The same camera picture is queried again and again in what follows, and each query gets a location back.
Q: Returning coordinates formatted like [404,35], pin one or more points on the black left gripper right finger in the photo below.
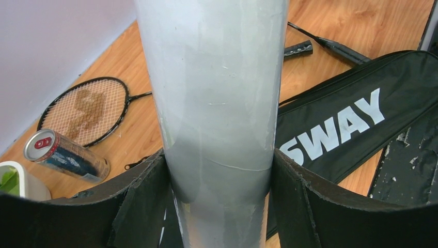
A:
[311,211]

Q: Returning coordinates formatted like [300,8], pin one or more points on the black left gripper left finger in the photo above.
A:
[133,209]

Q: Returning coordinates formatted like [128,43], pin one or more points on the white shuttlecock tube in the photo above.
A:
[215,69]

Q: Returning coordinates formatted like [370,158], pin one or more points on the left black badminton racket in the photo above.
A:
[90,111]

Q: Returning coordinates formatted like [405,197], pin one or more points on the black badminton racket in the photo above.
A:
[90,111]
[338,50]

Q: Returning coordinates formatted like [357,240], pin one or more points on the right black badminton racket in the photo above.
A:
[338,50]

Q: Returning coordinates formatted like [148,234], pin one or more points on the black Crossway racket bag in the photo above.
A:
[340,128]

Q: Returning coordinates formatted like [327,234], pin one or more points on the white oval vegetable basket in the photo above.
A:
[30,186]

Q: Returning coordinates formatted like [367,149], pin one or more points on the silver blue drink can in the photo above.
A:
[55,151]

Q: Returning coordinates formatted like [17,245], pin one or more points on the green bok choy lower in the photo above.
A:
[10,181]

